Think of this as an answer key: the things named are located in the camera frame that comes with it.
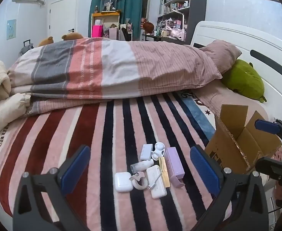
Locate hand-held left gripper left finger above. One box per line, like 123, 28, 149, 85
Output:
13, 145, 91, 231

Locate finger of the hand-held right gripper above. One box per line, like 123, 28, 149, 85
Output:
255, 157, 282, 181
255, 119, 282, 150

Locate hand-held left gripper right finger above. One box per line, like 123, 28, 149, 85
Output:
190, 145, 269, 231

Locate purple rectangular box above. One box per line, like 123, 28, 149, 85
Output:
164, 147, 185, 188

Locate brown cardboard box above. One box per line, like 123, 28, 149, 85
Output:
205, 104, 282, 175

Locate gold box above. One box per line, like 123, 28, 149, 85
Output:
159, 157, 171, 188

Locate short white charging cable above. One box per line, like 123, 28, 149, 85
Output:
149, 168, 163, 190

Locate white power bank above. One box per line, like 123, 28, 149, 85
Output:
146, 166, 167, 199

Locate square white earbuds case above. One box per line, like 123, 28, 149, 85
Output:
114, 172, 133, 192

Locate round white earbuds case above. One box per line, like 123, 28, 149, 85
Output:
151, 142, 165, 160

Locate white plug adapter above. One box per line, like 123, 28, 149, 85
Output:
140, 144, 154, 161

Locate small clear-capped white bottle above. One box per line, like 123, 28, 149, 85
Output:
131, 159, 154, 175

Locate beige tape ring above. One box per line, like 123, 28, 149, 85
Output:
129, 172, 148, 190

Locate green plush pillow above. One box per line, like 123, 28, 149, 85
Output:
222, 59, 267, 103

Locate striped plush bed blanket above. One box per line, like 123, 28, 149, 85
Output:
0, 90, 269, 231

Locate white bed headboard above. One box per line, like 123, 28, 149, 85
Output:
190, 21, 282, 130

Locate pink pillow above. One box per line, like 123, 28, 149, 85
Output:
199, 40, 242, 75

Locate striped pink grey duvet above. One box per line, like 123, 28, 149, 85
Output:
7, 37, 223, 115

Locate dark suitcase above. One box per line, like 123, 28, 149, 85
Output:
19, 40, 34, 57

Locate brown teddy bear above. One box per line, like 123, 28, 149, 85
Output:
61, 32, 84, 41
37, 37, 53, 47

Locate bright pink box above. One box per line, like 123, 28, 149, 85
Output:
92, 25, 104, 38

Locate cluttered desk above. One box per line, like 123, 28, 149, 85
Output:
143, 32, 187, 42

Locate cluttered bookshelf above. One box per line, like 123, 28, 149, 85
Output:
157, 0, 192, 41

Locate reddish brown plush toy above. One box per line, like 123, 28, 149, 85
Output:
142, 22, 155, 34

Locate white door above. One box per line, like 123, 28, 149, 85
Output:
49, 0, 79, 41

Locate yellow wooden shelf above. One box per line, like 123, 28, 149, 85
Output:
91, 12, 120, 38

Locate glass display case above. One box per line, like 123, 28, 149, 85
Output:
100, 0, 118, 12

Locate teal curtain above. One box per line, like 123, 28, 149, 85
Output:
90, 0, 144, 41

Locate light blue wall poster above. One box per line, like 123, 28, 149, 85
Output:
7, 19, 17, 40

